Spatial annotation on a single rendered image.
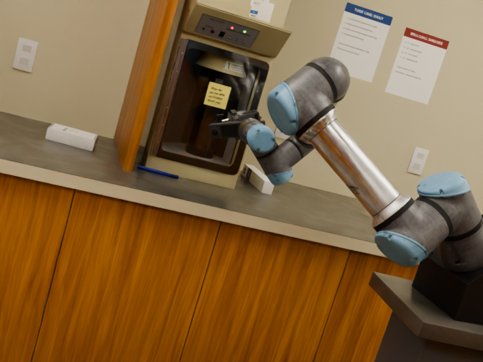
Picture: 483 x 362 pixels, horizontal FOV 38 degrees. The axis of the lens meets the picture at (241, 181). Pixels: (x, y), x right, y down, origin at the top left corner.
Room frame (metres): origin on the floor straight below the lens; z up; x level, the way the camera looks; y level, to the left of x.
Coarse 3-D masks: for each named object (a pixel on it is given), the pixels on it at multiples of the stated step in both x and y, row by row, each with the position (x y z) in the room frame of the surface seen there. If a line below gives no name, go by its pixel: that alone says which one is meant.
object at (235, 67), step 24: (192, 48) 2.29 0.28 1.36; (216, 48) 2.31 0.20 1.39; (192, 72) 2.30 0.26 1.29; (216, 72) 2.32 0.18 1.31; (240, 72) 2.34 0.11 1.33; (264, 72) 2.37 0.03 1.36; (192, 96) 2.30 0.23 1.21; (240, 96) 2.35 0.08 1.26; (168, 120) 2.29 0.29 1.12; (192, 120) 2.31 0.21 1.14; (216, 120) 2.33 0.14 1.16; (168, 144) 2.30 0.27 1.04; (192, 144) 2.32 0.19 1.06; (216, 144) 2.34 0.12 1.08; (240, 144) 2.36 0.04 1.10; (216, 168) 2.35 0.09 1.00
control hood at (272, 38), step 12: (192, 0) 2.28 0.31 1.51; (192, 12) 2.21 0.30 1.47; (204, 12) 2.21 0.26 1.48; (216, 12) 2.21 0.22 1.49; (228, 12) 2.21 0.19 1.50; (192, 24) 2.25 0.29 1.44; (240, 24) 2.25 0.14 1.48; (252, 24) 2.25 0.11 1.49; (264, 24) 2.25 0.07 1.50; (204, 36) 2.29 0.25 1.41; (264, 36) 2.28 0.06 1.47; (276, 36) 2.28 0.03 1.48; (288, 36) 2.28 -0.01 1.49; (252, 48) 2.33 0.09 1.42; (264, 48) 2.33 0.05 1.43; (276, 48) 2.33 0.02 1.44
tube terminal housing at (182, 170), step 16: (208, 0) 2.31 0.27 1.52; (224, 0) 2.32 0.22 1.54; (240, 0) 2.34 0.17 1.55; (272, 0) 2.37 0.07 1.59; (288, 0) 2.38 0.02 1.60; (272, 16) 2.37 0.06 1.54; (176, 32) 2.39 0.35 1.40; (176, 48) 2.31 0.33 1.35; (224, 48) 2.33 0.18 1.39; (240, 48) 2.35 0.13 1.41; (160, 96) 2.36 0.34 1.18; (144, 160) 2.32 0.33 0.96; (160, 160) 2.30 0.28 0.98; (192, 176) 2.34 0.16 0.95; (208, 176) 2.36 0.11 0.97; (224, 176) 2.37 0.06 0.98
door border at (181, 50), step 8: (184, 40) 2.28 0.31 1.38; (184, 48) 2.28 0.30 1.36; (176, 64) 2.28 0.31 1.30; (176, 72) 2.28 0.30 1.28; (176, 80) 2.29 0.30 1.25; (168, 96) 2.28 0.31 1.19; (168, 104) 2.28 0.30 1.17; (160, 112) 2.28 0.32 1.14; (160, 120) 2.28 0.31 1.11; (160, 128) 2.28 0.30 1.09; (160, 136) 2.29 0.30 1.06; (152, 144) 2.28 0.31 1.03; (152, 152) 2.28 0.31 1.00
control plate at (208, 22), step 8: (208, 16) 2.22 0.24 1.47; (200, 24) 2.25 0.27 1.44; (208, 24) 2.25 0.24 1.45; (216, 24) 2.25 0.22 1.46; (224, 24) 2.25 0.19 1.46; (232, 24) 2.25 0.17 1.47; (200, 32) 2.27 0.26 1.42; (208, 32) 2.27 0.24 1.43; (216, 32) 2.27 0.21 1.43; (232, 32) 2.27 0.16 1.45; (240, 32) 2.27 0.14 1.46; (248, 32) 2.27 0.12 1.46; (256, 32) 2.27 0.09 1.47; (224, 40) 2.30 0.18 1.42; (232, 40) 2.30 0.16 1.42; (240, 40) 2.30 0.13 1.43; (248, 40) 2.30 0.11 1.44
